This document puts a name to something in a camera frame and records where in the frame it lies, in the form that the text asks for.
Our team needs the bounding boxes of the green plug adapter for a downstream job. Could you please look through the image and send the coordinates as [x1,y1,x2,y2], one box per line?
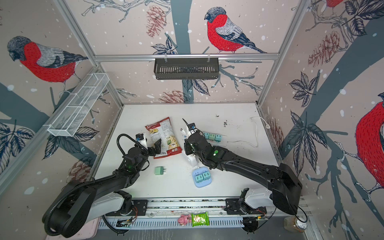
[155,166,166,176]
[209,134,216,141]

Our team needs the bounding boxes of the red white snack bag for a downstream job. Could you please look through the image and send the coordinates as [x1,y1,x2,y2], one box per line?
[145,117,182,159]

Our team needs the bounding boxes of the white colourful power strip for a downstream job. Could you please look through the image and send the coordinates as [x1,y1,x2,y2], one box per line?
[203,132,228,145]

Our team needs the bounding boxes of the blue cube power socket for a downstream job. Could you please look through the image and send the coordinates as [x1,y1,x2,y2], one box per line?
[192,167,212,188]

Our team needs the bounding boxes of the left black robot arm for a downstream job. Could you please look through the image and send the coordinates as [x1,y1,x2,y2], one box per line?
[42,134,162,238]

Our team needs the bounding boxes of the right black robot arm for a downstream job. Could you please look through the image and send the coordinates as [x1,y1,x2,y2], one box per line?
[184,123,303,215]

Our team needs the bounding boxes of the green snack packet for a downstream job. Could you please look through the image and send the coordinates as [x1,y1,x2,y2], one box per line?
[191,212,210,227]

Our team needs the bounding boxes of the pink pig toy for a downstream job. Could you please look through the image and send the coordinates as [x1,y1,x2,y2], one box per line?
[178,215,192,226]

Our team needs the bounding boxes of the pink plastic tray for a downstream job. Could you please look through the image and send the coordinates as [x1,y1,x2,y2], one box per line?
[46,217,100,240]

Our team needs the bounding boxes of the glass jar with lid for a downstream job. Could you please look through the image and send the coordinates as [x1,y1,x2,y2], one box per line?
[284,216,308,233]

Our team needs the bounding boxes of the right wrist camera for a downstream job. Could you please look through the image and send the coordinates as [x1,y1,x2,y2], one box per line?
[187,123,199,137]

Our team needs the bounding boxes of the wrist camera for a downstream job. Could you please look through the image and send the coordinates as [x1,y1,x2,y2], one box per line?
[187,123,199,137]
[136,133,148,149]

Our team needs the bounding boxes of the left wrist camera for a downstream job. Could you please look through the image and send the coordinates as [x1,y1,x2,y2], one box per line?
[136,133,148,149]

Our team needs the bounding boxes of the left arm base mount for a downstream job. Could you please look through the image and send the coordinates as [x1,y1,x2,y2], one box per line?
[108,200,149,217]

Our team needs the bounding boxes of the black hanging wire basket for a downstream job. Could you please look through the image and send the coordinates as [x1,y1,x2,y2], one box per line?
[154,57,220,80]

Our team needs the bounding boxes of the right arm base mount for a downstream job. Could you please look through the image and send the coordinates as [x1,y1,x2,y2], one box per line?
[224,198,267,216]

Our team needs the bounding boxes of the white power strip cord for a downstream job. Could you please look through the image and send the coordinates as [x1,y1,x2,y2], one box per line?
[226,116,271,148]

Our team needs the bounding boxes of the white wire mesh shelf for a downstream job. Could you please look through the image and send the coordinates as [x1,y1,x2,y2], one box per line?
[48,73,110,137]

